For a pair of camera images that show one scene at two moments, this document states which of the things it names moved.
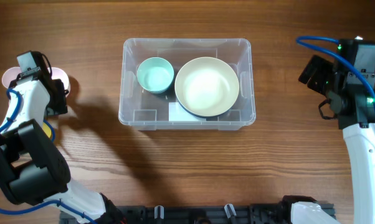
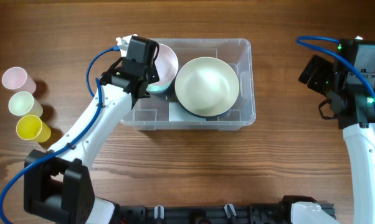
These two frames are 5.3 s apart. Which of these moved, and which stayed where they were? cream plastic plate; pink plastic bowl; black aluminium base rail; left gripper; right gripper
Moved: pink plastic bowl; left gripper
Stayed: black aluminium base rail; cream plastic plate; right gripper
